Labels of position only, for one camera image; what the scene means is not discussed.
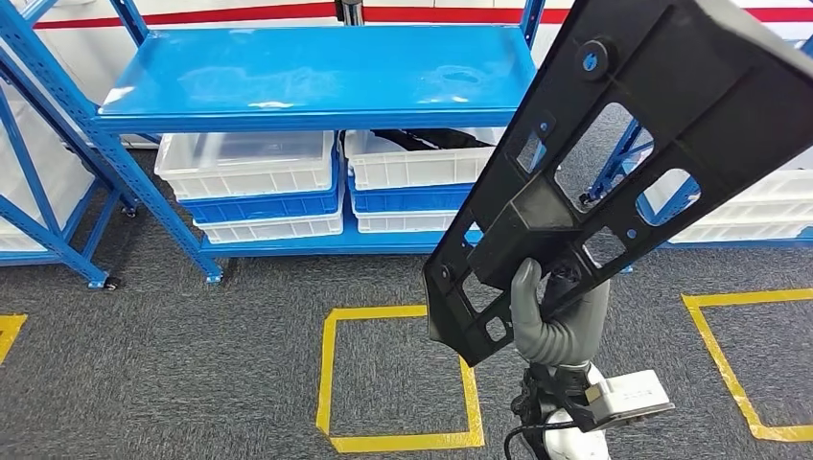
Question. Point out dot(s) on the black barrier post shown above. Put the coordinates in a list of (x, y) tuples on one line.
[(349, 11)]

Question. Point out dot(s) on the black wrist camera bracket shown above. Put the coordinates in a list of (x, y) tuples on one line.
[(562, 384)]

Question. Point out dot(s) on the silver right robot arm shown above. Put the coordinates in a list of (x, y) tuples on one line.
[(575, 444)]

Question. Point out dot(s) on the black plastic panel part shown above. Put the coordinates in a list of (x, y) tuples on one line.
[(699, 76)]

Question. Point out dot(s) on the blue metal shelf rack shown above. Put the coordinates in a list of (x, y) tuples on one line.
[(25, 257), (317, 70), (762, 243)]

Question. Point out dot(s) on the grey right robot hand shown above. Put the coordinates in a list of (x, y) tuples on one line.
[(591, 317)]

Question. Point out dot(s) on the red barrier belt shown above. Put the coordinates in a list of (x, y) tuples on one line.
[(444, 14), (190, 14)]

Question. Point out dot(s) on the blue plastic crate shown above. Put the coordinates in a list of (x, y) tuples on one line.
[(406, 198), (267, 206)]

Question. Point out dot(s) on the white plastic crate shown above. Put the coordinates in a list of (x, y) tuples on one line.
[(273, 228), (38, 146), (406, 222), (413, 171), (16, 232), (749, 232), (241, 181), (775, 190)]

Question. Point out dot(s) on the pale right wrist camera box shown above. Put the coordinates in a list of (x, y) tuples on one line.
[(629, 397)]

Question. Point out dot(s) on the yellow floor tape square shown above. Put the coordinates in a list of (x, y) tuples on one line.
[(749, 297), (322, 381)]

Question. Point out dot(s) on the black parts in crate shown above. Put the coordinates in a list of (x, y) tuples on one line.
[(432, 138)]

